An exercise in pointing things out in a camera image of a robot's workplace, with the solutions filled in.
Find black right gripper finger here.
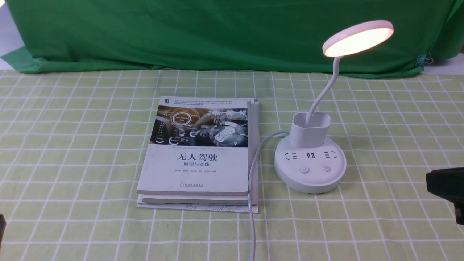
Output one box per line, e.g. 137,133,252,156
426,167,464,226

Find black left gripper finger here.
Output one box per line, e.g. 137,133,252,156
0,214,7,246

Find white desk lamp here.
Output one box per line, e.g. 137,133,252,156
274,20,394,194

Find green checkered tablecloth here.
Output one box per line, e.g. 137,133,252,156
0,70,464,261

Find blue binder clip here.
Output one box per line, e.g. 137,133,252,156
415,54,434,67

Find top book self-driving cover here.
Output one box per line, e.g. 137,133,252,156
136,96,255,196

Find green backdrop cloth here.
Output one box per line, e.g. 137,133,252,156
1,0,463,79

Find white lamp power cable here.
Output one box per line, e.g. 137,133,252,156
247,131,291,261

